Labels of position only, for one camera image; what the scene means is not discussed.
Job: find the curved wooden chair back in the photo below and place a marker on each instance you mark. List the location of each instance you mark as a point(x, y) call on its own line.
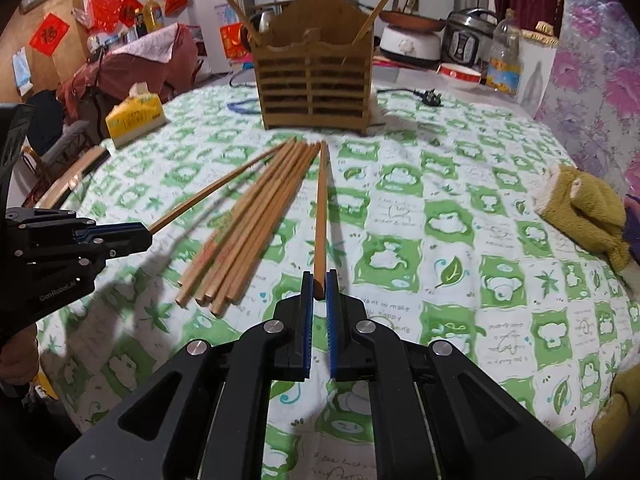
point(75, 172)

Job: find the pink cloth covered furniture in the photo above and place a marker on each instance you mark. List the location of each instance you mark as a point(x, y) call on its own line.
point(140, 65)

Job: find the gold ornate object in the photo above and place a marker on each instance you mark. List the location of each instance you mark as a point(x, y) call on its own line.
point(540, 34)

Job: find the bunch of wooden chopsticks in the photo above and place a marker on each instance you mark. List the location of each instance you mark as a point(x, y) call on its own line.
point(250, 230)

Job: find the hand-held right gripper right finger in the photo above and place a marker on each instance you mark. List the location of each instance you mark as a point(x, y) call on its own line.
point(334, 330)

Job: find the olive green plush toy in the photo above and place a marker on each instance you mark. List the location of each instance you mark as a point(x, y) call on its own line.
point(590, 210)

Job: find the yellow cooking oil bottle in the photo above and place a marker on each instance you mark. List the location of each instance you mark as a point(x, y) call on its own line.
point(154, 15)

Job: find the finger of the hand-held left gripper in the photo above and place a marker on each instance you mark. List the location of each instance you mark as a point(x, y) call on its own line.
point(120, 232)
point(125, 249)

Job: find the person's left hand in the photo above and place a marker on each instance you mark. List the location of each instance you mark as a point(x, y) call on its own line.
point(17, 357)

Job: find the green printed tablecloth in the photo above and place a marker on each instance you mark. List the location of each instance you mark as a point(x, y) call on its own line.
point(450, 240)

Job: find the pale blue hanging sheet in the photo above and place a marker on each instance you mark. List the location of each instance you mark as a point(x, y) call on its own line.
point(22, 72)

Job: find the red and white bowl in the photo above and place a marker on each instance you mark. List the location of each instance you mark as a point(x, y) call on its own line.
point(460, 77)

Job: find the white electric cooker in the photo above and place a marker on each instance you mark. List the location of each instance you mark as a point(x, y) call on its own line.
point(410, 47)

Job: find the silver black pressure cooker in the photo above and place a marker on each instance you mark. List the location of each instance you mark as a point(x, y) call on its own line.
point(467, 40)

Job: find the yellow tissue pack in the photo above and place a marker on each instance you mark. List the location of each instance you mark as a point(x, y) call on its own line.
point(135, 120)

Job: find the red plastic bag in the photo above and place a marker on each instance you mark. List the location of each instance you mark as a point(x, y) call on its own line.
point(105, 7)

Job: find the pink floral blanket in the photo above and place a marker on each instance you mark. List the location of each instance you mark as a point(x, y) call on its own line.
point(600, 85)

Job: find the dark sauce bottle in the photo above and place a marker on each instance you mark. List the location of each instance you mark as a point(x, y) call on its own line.
point(141, 24)

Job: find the red diamond paper decoration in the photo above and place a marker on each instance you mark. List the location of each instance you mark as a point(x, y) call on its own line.
point(131, 10)
point(49, 35)

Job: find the long wooden chopstick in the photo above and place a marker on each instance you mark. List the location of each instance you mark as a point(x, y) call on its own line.
point(215, 190)
point(321, 220)
point(242, 16)
point(377, 10)

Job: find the slatted wooden chopstick holder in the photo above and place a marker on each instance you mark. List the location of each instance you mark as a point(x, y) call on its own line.
point(310, 85)

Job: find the clear plastic bottle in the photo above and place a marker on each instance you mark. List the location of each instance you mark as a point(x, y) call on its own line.
point(504, 60)

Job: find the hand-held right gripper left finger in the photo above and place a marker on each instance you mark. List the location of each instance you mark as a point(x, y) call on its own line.
point(307, 325)

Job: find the brown frying pan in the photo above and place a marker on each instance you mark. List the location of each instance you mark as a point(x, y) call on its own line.
point(410, 21)

